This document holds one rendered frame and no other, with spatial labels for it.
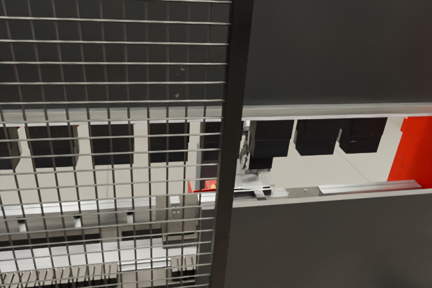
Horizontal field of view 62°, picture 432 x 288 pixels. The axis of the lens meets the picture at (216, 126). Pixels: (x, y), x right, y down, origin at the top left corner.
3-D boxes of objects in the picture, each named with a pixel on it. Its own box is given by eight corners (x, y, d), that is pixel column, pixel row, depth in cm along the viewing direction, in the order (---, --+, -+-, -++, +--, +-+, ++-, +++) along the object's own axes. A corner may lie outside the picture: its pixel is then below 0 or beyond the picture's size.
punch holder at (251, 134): (281, 146, 152) (287, 110, 145) (288, 156, 145) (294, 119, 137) (246, 147, 149) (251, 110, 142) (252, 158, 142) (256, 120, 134)
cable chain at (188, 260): (281, 254, 121) (283, 245, 119) (288, 268, 116) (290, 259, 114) (170, 265, 114) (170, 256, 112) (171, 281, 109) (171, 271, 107)
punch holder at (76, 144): (80, 154, 137) (76, 114, 129) (77, 166, 129) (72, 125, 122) (38, 155, 134) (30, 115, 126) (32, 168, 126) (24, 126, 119)
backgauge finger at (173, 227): (188, 198, 147) (189, 188, 145) (198, 246, 124) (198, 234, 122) (159, 200, 144) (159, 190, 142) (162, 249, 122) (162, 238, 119)
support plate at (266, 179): (257, 155, 181) (258, 153, 180) (274, 186, 158) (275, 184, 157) (222, 156, 177) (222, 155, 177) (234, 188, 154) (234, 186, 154)
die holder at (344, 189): (407, 195, 178) (413, 179, 173) (416, 202, 172) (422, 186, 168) (313, 202, 168) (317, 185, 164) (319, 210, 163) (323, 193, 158)
